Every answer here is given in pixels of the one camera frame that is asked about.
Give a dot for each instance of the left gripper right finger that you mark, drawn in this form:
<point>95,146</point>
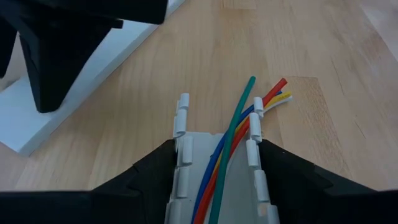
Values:
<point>311,199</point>

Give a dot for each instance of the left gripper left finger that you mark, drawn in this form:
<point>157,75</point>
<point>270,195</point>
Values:
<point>93,208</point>

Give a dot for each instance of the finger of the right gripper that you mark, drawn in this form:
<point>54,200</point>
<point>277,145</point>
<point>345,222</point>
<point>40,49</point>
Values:
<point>62,56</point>
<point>5,43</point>

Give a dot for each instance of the white duct cover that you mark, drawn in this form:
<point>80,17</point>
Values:
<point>124,43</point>

